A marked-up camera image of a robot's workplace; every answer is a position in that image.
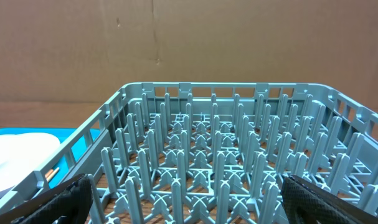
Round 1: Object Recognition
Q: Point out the right wooden chopstick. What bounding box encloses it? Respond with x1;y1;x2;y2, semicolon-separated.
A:
46;167;60;182

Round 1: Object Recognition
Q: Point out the teal plastic serving tray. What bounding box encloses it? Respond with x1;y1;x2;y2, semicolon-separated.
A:
0;128;102;209

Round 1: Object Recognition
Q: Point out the left wooden chopstick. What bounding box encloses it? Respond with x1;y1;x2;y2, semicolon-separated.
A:
45;169;54;179

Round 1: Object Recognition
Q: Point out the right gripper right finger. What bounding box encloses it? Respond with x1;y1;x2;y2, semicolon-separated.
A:
281;175;378;223

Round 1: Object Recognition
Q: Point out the wooden chopstick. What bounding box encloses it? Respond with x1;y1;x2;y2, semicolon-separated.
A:
45;169;54;179
46;167;60;182

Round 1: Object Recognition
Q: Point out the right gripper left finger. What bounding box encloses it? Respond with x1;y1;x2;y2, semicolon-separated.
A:
0;174;93;224

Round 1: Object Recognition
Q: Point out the large white plate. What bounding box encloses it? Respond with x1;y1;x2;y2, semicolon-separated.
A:
0;133;60;198

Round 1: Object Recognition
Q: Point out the grey plastic dishwasher rack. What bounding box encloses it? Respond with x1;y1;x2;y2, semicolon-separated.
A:
0;82;378;223

